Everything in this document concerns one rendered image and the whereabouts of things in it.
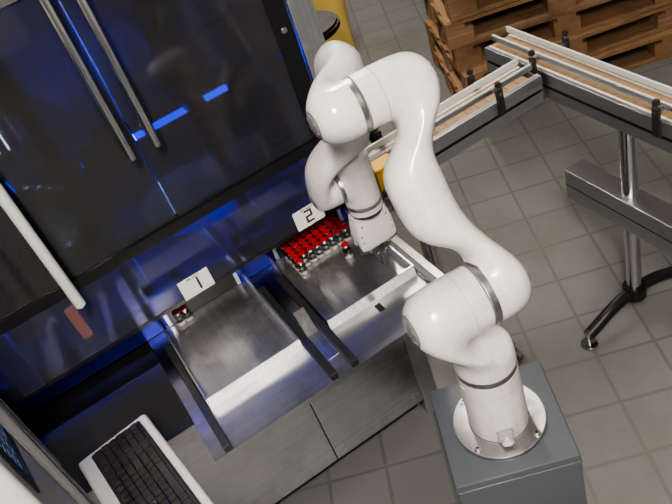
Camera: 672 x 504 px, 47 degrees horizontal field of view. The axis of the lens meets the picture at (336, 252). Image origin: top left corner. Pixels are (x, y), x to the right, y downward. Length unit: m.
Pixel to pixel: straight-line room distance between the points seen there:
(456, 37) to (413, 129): 2.55
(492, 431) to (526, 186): 2.10
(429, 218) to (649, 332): 1.72
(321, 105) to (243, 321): 0.88
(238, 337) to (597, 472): 1.22
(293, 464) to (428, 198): 1.43
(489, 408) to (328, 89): 0.67
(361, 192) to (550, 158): 2.07
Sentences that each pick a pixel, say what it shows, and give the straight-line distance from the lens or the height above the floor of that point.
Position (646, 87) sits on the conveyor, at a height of 0.93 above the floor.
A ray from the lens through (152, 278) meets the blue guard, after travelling 1.91.
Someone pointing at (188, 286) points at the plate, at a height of 1.03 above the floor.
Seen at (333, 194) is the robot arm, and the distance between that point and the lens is 1.69.
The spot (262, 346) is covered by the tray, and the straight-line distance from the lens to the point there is 1.92.
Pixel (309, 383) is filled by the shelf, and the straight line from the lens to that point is 1.80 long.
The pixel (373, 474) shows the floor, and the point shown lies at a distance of 2.68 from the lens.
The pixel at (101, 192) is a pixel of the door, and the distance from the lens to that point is 1.78.
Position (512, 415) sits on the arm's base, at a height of 0.94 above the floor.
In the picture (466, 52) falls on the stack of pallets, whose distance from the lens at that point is 3.89.
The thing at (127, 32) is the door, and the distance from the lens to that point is 1.68.
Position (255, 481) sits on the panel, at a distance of 2.51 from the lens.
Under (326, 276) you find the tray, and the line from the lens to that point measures 2.02.
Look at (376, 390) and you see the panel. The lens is 2.52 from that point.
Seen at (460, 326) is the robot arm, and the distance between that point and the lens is 1.31.
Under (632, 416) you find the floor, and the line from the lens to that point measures 2.69.
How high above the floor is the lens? 2.21
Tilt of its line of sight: 39 degrees down
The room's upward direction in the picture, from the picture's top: 21 degrees counter-clockwise
